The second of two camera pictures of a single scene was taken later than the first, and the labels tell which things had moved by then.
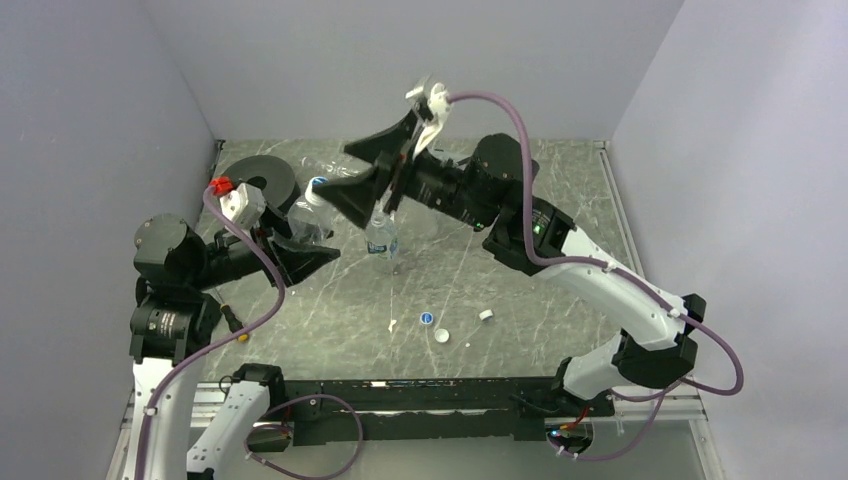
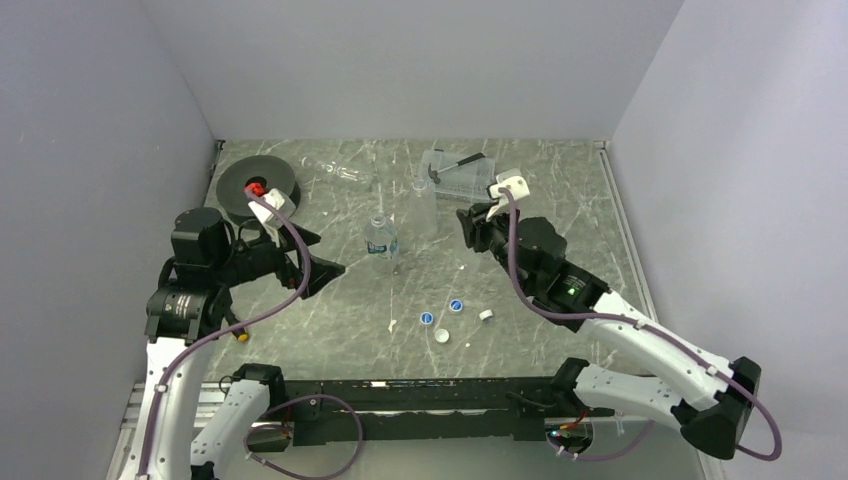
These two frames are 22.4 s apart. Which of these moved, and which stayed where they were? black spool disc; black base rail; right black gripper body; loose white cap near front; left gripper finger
Moved: right black gripper body; left gripper finger
Stayed: black spool disc; black base rail; loose white cap near front
